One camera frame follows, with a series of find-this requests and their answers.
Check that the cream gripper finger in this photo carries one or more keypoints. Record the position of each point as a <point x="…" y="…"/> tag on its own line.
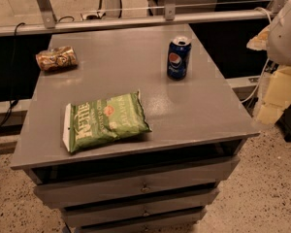
<point x="259" y="42"/>
<point x="277" y="97"/>

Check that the blue pepsi can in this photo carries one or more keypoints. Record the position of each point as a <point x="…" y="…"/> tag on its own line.
<point x="178" y="57"/>

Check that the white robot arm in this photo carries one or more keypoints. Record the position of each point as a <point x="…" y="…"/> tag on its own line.
<point x="275" y="39"/>

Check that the crushed gold snack can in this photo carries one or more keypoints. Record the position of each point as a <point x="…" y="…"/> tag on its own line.
<point x="57" y="58"/>

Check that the grey drawer cabinet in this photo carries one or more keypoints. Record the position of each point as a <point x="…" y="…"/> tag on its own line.
<point x="119" y="147"/>

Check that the green kettle chips bag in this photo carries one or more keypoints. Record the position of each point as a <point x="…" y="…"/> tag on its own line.
<point x="103" y="121"/>

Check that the metal railing frame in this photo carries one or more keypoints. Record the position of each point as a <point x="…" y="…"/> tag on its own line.
<point x="33" y="17"/>

